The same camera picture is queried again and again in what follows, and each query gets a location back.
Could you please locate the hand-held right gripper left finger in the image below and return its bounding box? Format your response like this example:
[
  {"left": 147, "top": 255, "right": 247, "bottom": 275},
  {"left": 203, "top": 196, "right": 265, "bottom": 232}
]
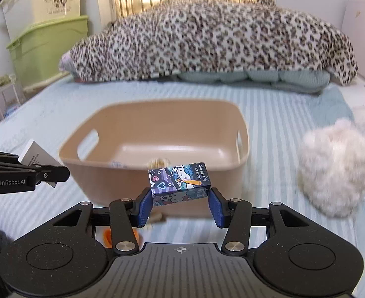
[{"left": 53, "top": 188, "right": 154, "bottom": 254}]

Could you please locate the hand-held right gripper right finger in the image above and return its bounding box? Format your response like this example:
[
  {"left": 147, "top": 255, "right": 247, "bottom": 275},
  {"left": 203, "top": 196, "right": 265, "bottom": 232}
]
[{"left": 208, "top": 187, "right": 307, "bottom": 257}]

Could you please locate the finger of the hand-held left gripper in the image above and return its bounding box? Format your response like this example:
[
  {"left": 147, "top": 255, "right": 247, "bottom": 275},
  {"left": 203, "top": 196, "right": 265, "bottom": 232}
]
[{"left": 33, "top": 163, "right": 71, "bottom": 187}]

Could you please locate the white box with label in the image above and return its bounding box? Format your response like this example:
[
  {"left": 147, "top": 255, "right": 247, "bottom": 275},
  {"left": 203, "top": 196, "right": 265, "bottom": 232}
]
[{"left": 18, "top": 140, "right": 62, "bottom": 188}]

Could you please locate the beige plastic basket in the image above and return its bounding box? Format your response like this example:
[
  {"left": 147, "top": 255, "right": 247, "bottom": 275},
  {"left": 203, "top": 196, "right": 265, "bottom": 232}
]
[{"left": 58, "top": 99, "right": 250, "bottom": 220}]

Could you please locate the cartoon print small box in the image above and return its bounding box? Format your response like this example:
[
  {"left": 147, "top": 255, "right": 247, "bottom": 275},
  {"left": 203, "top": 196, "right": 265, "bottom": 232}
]
[{"left": 148, "top": 161, "right": 213, "bottom": 207}]

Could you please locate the orange plastic item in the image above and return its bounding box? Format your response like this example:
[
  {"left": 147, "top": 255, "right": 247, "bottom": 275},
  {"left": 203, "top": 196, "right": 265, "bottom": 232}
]
[{"left": 102, "top": 227, "right": 143, "bottom": 248}]

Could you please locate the striped light-blue bed sheet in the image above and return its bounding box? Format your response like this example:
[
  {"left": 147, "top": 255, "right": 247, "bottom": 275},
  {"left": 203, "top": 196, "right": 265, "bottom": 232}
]
[{"left": 0, "top": 74, "right": 365, "bottom": 298}]

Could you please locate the lavender pillow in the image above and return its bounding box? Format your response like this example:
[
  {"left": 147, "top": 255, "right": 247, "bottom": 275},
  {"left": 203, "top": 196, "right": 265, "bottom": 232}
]
[{"left": 58, "top": 52, "right": 75, "bottom": 75}]

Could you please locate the green plastic storage box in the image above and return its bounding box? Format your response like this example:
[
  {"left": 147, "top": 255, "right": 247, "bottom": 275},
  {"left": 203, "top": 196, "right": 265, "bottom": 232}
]
[{"left": 5, "top": 15, "right": 90, "bottom": 85}]

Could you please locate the white fluffy plush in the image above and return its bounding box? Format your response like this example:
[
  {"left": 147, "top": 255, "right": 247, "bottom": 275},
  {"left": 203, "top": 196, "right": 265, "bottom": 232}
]
[{"left": 297, "top": 119, "right": 365, "bottom": 218}]

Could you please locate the teal quilted pillow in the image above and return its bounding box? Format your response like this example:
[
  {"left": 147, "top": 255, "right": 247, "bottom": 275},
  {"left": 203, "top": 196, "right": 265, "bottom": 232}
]
[{"left": 177, "top": 69, "right": 331, "bottom": 94}]

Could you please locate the leopard print blanket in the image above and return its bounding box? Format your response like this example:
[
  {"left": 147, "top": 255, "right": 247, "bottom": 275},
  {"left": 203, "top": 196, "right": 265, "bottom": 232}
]
[{"left": 67, "top": 0, "right": 359, "bottom": 86}]

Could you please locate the cream plastic storage box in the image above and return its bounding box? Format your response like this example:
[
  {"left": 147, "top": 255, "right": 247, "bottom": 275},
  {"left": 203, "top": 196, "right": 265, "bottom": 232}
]
[{"left": 0, "top": 0, "right": 84, "bottom": 42}]

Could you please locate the white wire rack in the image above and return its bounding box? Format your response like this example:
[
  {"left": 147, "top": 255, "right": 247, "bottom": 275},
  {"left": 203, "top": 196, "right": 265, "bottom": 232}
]
[{"left": 0, "top": 74, "right": 27, "bottom": 119}]

